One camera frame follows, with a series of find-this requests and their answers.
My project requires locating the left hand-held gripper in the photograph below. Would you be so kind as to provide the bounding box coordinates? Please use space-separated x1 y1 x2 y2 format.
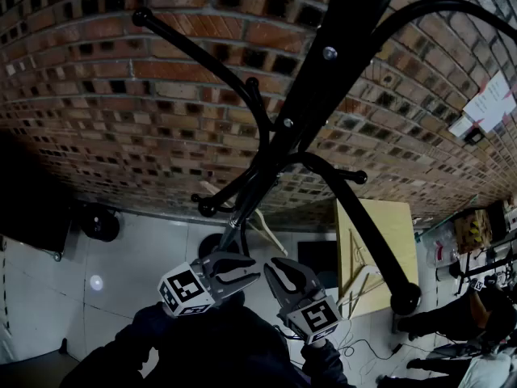
157 251 259 318

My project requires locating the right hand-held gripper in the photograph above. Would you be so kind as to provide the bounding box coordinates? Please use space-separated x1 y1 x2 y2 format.
263 256 343 345

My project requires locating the black metal coat rack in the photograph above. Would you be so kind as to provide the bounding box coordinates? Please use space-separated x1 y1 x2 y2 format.
132 0 517 315

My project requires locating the person's left forearm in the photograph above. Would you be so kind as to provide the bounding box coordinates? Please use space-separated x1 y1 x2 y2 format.
60 302 179 388

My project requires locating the person's right forearm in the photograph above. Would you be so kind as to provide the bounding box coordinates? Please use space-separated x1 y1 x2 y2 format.
301 336 356 388

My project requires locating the beige wooden hanger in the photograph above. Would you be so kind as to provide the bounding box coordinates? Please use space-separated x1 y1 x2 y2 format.
201 180 288 257

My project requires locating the person's dark clothed body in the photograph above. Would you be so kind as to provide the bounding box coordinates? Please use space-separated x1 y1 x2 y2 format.
137 291 308 388

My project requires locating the light wooden table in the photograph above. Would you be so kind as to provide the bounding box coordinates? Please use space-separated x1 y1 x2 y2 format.
334 198 419 321

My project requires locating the small black round bin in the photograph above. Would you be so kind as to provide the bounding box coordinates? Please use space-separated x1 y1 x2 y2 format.
79 203 121 243

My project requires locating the striped cardboard box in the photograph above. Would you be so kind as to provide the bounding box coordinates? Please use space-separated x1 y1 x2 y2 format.
454 210 492 255

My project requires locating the black tripod stand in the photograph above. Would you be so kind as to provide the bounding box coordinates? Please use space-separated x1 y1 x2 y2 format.
456 252 517 298

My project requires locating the black rolling cabinet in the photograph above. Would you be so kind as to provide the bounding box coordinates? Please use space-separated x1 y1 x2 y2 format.
0 135 74 263

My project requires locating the small white card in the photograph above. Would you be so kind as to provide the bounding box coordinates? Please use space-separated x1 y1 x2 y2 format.
447 115 473 138

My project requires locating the white paper notice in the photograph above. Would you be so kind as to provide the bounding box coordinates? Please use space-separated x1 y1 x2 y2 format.
462 70 517 133

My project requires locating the gold wire hanger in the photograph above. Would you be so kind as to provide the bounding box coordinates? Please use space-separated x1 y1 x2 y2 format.
347 231 383 318

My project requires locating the black power cable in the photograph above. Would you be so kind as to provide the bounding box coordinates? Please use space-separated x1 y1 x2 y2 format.
355 336 403 360

